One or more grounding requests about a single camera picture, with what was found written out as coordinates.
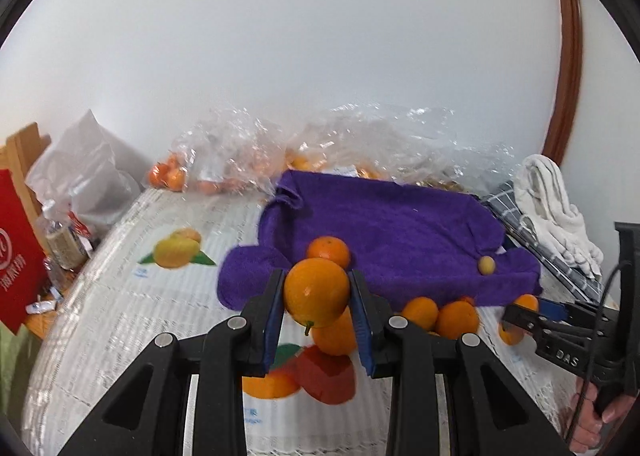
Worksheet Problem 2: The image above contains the white striped towel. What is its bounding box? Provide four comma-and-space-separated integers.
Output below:
515, 154, 605, 282

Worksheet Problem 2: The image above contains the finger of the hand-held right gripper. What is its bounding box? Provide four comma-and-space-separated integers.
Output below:
540, 300, 601, 322
502, 304, 551, 352

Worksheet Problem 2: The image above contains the purple towel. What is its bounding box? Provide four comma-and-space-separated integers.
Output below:
217, 170, 543, 312

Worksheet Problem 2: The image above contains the person's right hand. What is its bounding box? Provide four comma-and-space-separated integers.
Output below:
570, 378, 633, 454

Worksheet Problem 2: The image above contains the heap of bagged kumquats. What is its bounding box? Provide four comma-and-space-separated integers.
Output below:
415, 176, 466, 194

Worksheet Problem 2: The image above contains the green cloth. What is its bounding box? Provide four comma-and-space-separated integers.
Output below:
0, 326, 43, 417

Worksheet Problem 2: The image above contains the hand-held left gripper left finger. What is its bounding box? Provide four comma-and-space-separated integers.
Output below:
57, 268, 286, 456

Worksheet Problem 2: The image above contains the red paper bag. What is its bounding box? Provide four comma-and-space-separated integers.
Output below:
0, 168, 48, 334

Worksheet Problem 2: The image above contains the heap of bagged tangerines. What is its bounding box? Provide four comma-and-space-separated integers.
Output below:
148, 153, 236, 194

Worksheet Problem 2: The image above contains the clear plastic bag white label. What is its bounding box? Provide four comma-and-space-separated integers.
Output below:
280, 103, 458, 184

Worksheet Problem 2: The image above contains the heap of bagged oranges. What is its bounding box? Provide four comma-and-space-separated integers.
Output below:
285, 148, 391, 182

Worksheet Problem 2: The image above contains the orange with green stem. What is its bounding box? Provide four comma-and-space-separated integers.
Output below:
283, 258, 352, 329

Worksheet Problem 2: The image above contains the clear crumpled plastic bag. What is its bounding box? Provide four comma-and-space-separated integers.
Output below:
147, 108, 281, 197
395, 141, 516, 197

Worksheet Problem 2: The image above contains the grey checked cloth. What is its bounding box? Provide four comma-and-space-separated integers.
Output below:
485, 181, 606, 304

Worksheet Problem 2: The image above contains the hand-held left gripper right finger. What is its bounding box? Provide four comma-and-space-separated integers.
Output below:
348, 270, 571, 456

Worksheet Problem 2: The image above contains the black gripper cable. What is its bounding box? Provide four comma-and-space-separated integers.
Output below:
580, 260, 632, 417

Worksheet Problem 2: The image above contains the brown wooden door frame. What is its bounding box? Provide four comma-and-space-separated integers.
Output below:
542, 0, 585, 167

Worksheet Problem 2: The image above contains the clear plastic bottle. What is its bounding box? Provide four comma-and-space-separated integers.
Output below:
42, 201, 86, 269

